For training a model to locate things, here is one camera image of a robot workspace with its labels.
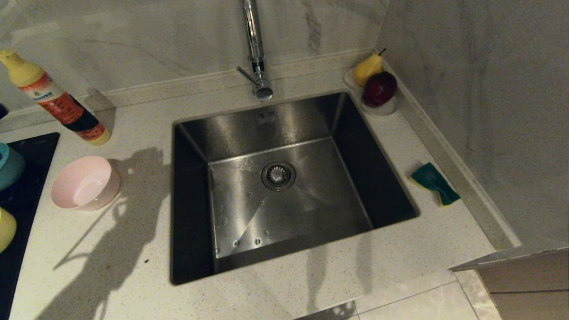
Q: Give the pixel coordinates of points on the black glass cooktop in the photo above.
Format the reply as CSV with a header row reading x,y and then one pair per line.
x,y
26,186

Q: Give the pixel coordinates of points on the light wooden cabinet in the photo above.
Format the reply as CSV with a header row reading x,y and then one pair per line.
x,y
529,284

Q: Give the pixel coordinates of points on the yellow green sponge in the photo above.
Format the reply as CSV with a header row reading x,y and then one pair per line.
x,y
431,178

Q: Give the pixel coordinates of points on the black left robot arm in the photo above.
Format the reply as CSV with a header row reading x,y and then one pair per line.
x,y
2,111

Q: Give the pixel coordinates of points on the stainless steel sink basin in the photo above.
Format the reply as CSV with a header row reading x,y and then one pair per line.
x,y
311,213

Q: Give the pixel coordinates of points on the dark red apple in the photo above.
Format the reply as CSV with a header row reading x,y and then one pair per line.
x,y
380,89

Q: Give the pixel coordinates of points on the round metal drain strainer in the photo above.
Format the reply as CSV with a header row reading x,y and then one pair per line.
x,y
278,175

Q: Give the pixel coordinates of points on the pink plastic bowl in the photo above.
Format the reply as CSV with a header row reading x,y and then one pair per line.
x,y
84,184

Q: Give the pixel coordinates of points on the yellow plastic bowl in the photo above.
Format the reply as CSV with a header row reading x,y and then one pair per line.
x,y
6,229

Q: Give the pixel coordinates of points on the chrome faucet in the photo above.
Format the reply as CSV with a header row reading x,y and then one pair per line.
x,y
254,44

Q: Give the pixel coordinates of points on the yellow pear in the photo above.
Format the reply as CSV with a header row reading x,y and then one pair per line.
x,y
366,69

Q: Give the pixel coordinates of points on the orange yellow detergent bottle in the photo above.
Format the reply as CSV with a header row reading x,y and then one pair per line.
x,y
58,102

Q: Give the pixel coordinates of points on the small white fruit dish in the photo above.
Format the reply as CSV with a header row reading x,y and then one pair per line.
x,y
386,110

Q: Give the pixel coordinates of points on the blue plastic bowl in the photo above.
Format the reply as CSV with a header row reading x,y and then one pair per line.
x,y
10,166

